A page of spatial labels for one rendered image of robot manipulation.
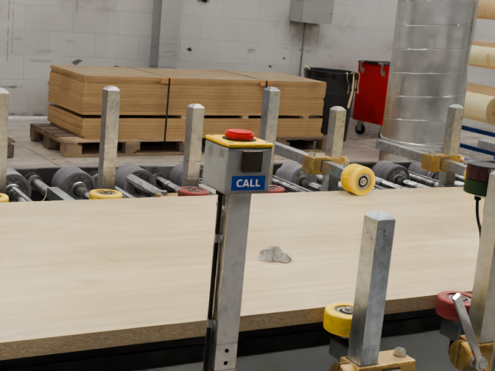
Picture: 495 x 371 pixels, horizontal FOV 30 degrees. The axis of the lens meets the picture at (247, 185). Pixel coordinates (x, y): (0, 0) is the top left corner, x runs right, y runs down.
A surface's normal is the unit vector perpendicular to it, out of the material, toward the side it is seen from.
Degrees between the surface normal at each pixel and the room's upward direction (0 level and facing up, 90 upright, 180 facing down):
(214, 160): 90
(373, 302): 90
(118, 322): 0
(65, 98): 90
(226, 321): 90
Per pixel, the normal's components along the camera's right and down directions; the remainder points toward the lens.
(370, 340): 0.49, 0.22
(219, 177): -0.87, 0.03
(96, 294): 0.09, -0.97
